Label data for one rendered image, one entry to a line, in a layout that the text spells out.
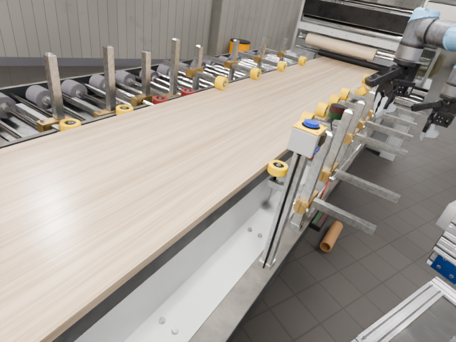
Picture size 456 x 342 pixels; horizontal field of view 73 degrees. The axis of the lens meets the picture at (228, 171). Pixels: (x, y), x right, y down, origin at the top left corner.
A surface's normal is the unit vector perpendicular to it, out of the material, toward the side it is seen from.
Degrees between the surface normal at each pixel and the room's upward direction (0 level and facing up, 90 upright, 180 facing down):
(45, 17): 90
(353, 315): 0
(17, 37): 90
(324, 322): 0
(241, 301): 0
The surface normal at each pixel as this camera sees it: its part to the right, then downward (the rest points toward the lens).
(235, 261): 0.15, -0.83
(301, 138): -0.55, 0.37
